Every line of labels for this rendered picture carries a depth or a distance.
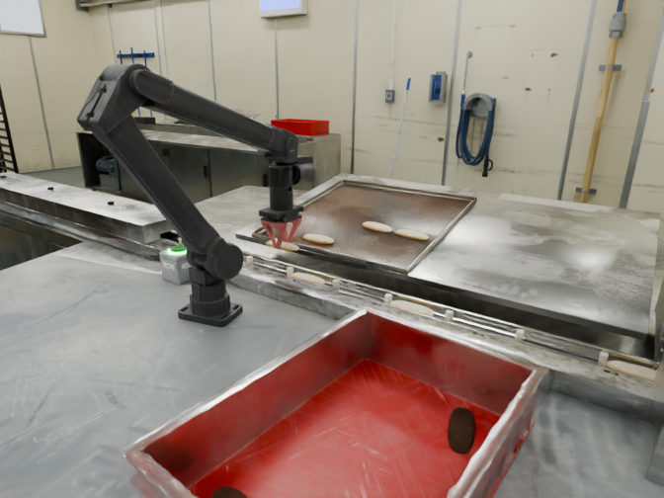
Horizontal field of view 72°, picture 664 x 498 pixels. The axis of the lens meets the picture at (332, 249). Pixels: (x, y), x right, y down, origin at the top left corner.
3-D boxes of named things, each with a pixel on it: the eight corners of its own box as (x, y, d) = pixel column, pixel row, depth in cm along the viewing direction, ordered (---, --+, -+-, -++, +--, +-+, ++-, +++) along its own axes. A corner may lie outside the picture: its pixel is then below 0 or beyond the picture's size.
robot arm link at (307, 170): (260, 135, 109) (287, 138, 104) (293, 132, 118) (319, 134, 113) (262, 186, 113) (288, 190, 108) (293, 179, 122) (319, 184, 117)
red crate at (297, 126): (270, 132, 476) (270, 120, 472) (290, 130, 505) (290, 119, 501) (311, 135, 452) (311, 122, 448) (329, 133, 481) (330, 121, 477)
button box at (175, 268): (161, 290, 122) (156, 251, 119) (185, 281, 129) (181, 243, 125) (181, 298, 118) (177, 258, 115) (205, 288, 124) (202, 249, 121)
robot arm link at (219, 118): (97, 94, 79) (130, 95, 73) (104, 61, 79) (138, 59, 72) (270, 156, 114) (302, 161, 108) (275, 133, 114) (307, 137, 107)
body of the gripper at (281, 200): (304, 213, 116) (304, 184, 114) (278, 221, 108) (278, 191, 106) (285, 209, 120) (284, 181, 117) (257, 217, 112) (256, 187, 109)
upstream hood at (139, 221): (-32, 194, 201) (-37, 174, 198) (14, 187, 215) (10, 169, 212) (144, 249, 135) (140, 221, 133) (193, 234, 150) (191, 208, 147)
